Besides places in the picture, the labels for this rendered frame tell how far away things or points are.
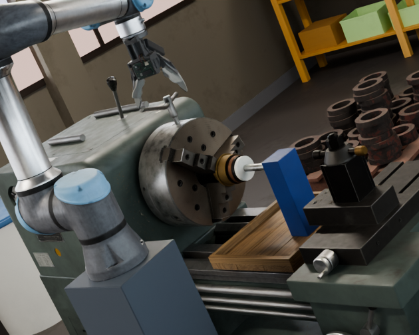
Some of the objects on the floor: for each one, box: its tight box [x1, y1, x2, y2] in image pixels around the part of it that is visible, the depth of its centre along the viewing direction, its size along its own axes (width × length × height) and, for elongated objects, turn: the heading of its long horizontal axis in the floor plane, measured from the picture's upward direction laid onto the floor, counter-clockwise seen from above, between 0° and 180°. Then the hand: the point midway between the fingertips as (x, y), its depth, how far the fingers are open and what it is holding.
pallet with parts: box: [289, 67, 419, 191], centre depth 506 cm, size 86×125×45 cm
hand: (163, 100), depth 234 cm, fingers open, 14 cm apart
